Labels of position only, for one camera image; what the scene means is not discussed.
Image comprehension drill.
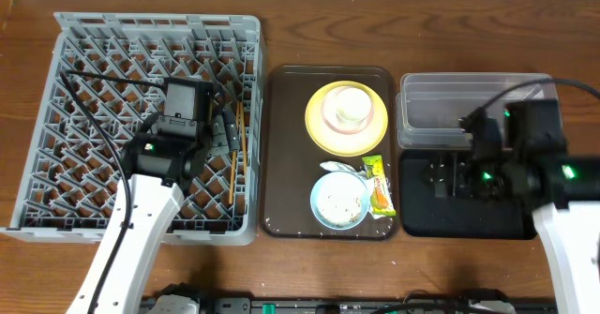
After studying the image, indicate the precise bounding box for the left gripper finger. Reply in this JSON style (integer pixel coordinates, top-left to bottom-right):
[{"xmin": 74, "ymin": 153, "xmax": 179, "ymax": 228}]
[
  {"xmin": 208, "ymin": 114, "xmax": 228, "ymax": 157},
  {"xmin": 221, "ymin": 108, "xmax": 240, "ymax": 152}
]

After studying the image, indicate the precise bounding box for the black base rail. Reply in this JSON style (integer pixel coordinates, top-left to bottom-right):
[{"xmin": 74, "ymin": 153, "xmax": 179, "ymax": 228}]
[{"xmin": 139, "ymin": 283, "xmax": 558, "ymax": 314}]

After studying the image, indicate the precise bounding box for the clear plastic bin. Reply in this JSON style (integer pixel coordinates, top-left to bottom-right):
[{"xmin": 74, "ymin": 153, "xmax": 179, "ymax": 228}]
[{"xmin": 397, "ymin": 72, "xmax": 548, "ymax": 150}]

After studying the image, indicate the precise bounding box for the green snack wrapper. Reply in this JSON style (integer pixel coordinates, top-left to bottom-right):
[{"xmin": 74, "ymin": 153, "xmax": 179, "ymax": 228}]
[{"xmin": 362, "ymin": 155, "xmax": 397, "ymax": 217}]

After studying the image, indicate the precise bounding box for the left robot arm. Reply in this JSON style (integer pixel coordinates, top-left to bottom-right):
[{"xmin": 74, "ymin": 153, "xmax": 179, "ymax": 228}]
[{"xmin": 67, "ymin": 115, "xmax": 211, "ymax": 313}]

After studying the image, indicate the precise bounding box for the black tray bin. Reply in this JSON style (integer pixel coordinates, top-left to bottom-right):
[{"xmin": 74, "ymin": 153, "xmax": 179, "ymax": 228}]
[{"xmin": 398, "ymin": 149, "xmax": 536, "ymax": 240}]

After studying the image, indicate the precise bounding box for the wooden chopstick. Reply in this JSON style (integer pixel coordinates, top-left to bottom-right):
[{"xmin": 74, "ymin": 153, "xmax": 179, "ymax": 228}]
[
  {"xmin": 228, "ymin": 151, "xmax": 238, "ymax": 206},
  {"xmin": 238, "ymin": 101, "xmax": 248, "ymax": 180}
]

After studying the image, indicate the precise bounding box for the cream white cup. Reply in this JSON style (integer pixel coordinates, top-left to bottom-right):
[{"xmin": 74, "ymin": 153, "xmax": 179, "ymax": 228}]
[{"xmin": 335, "ymin": 86, "xmax": 371, "ymax": 123}]

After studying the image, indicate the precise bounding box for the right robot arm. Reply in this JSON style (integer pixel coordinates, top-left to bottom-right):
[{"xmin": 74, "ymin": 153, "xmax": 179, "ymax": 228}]
[{"xmin": 424, "ymin": 100, "xmax": 599, "ymax": 313}]

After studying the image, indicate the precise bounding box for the light blue bowl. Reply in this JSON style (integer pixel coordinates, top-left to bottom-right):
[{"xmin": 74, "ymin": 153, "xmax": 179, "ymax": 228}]
[{"xmin": 309, "ymin": 171, "xmax": 370, "ymax": 232}]

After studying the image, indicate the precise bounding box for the yellow plate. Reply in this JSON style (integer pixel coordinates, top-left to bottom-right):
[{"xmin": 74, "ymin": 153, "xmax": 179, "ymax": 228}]
[{"xmin": 305, "ymin": 81, "xmax": 388, "ymax": 157}]

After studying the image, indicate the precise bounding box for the pink bowl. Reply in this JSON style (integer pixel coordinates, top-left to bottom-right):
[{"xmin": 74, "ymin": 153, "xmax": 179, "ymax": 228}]
[{"xmin": 321, "ymin": 86, "xmax": 374, "ymax": 135}]

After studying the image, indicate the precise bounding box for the white napkin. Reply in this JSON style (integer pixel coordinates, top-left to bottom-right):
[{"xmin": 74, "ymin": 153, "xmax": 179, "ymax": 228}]
[{"xmin": 320, "ymin": 161, "xmax": 374, "ymax": 197}]

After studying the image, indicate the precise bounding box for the grey plastic dishwasher rack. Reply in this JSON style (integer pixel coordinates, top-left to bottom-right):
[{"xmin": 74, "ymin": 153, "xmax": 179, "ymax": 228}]
[{"xmin": 3, "ymin": 12, "xmax": 266, "ymax": 246}]

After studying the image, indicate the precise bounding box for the dark brown serving tray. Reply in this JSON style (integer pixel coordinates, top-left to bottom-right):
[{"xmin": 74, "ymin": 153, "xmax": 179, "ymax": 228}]
[{"xmin": 259, "ymin": 66, "xmax": 400, "ymax": 241}]

